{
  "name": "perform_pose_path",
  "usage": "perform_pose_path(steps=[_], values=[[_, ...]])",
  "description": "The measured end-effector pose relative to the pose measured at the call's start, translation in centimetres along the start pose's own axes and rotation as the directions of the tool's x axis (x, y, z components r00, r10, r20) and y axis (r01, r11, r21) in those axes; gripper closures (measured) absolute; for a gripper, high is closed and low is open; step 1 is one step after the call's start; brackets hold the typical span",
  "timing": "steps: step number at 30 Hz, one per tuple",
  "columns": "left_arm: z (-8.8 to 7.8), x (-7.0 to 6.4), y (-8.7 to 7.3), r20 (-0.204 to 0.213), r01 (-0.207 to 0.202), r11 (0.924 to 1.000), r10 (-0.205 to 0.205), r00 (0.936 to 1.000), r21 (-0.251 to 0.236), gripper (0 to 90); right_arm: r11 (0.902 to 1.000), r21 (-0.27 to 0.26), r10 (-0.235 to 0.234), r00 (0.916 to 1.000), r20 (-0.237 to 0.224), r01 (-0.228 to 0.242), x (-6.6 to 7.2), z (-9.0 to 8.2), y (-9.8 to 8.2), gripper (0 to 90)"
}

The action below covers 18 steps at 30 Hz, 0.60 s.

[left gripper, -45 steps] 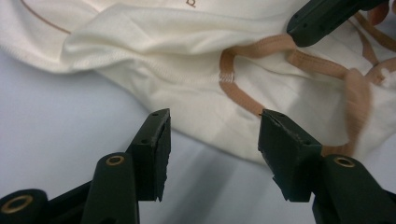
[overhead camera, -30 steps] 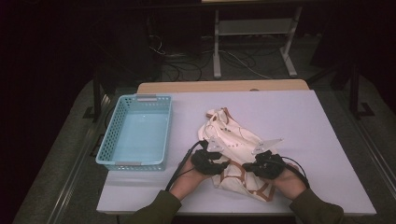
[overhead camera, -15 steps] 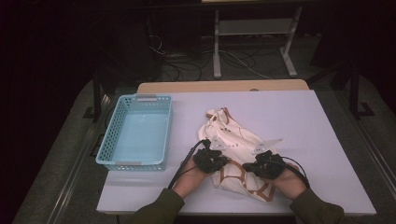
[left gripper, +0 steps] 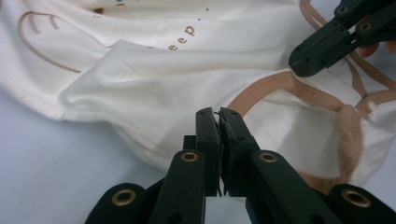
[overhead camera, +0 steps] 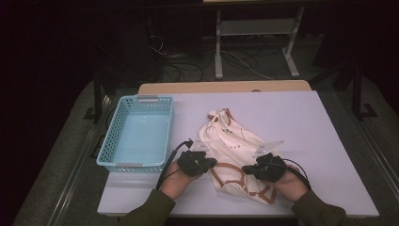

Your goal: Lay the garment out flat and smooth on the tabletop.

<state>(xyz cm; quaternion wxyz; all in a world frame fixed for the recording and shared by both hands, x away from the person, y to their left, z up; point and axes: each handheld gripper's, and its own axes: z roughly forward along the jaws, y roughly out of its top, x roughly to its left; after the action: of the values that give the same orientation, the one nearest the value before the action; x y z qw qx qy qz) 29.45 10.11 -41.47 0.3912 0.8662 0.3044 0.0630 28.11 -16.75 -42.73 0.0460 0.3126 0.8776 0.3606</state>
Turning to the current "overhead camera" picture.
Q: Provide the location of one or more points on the cream baby bodysuit brown trim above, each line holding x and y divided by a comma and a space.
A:
232, 147

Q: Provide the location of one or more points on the black metal stand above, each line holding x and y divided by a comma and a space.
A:
357, 91
98, 94

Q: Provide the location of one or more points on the person's left hand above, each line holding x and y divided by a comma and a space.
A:
175, 183

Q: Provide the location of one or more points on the wooden table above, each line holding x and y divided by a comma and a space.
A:
219, 86

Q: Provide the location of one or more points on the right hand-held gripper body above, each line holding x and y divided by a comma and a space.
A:
271, 169

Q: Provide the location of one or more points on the blue plastic basket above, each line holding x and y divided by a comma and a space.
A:
138, 138

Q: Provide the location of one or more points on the grey metal stand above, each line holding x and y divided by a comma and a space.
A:
218, 47

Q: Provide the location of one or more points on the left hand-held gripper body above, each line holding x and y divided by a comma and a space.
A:
193, 163

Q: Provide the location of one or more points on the metal floor rail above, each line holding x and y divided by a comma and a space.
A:
376, 163
72, 185

